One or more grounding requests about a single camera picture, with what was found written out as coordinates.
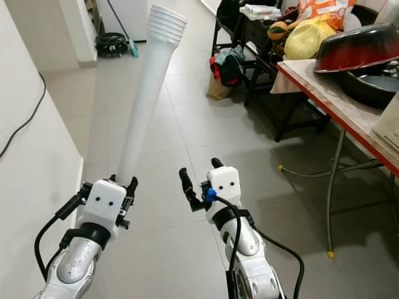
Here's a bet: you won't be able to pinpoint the red black enamel basin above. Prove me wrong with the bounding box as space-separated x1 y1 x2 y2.
315 23 399 74

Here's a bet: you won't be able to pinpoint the yellow plastic bag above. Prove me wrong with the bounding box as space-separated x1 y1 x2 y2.
284 17 337 61

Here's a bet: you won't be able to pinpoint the black round floor object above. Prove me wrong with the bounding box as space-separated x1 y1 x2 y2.
95 32 130 57

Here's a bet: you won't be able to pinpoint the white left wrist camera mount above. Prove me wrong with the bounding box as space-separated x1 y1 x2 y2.
84 179 127 240

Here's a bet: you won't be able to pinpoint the white flat packet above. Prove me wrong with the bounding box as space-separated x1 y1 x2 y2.
240 3 282 21

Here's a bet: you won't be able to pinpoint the black cable with blue plug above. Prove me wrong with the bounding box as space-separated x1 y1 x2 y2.
206 190 305 299

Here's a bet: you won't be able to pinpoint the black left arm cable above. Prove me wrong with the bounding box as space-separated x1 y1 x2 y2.
34 182 100 281

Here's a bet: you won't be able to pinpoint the brown paper bag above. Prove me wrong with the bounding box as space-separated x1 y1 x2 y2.
206 74 231 100

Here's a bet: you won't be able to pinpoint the patterned beige cloth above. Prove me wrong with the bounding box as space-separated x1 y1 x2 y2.
271 59 399 177

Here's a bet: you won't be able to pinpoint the white fridge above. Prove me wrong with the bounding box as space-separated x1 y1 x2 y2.
100 0 150 27

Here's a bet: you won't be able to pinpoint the black wok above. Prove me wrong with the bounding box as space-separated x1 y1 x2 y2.
342 67 399 110

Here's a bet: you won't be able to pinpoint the black cable on wall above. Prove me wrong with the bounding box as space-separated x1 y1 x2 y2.
0 74 47 156

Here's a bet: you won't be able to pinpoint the grey table frame yellow feet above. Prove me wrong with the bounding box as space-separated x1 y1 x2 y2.
279 128 399 259

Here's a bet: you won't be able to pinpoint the black metal rack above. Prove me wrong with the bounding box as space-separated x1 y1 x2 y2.
215 0 331 143

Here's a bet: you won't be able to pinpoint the broom with green head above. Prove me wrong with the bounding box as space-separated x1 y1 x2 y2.
106 0 140 59

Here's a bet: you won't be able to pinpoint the orange white plastic bag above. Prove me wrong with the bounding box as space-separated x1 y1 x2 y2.
298 0 356 29

